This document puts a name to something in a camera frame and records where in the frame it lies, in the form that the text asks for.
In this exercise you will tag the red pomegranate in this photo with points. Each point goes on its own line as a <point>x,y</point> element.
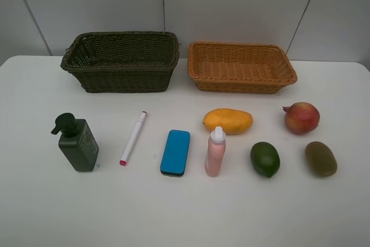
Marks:
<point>301,118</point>

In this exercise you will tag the pink bottle white cap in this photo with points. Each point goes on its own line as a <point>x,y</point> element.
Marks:
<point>216,150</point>

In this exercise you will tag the brown kiwi fruit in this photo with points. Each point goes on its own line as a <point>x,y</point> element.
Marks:
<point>321,159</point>

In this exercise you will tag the blue whiteboard eraser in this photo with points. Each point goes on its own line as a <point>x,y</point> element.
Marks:
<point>175,154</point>

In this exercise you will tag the orange wicker basket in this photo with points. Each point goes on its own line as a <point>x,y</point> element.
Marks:
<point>239,68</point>

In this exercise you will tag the dark green pump bottle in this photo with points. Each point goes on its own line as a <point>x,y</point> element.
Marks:
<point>76,142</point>

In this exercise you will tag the yellow mango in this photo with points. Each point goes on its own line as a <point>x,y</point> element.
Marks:
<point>232,121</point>

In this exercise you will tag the white marker pink caps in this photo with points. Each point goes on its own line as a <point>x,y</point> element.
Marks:
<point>129,148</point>

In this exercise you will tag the green avocado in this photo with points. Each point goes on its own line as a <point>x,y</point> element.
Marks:
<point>265,159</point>

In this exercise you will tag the dark brown wicker basket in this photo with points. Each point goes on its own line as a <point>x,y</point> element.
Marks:
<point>123,62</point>

